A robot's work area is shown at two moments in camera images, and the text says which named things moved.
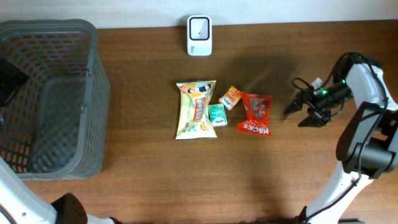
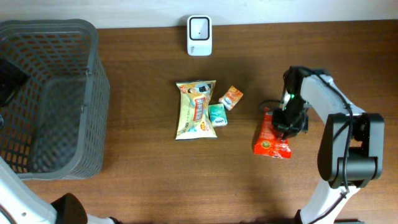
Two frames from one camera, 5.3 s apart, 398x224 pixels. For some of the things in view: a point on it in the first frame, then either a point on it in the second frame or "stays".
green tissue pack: (218, 115) stays
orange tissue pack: (231, 98) stays
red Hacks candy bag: (257, 107) to (270, 142)
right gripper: (311, 105) to (286, 125)
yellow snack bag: (195, 122) stays
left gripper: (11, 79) stays
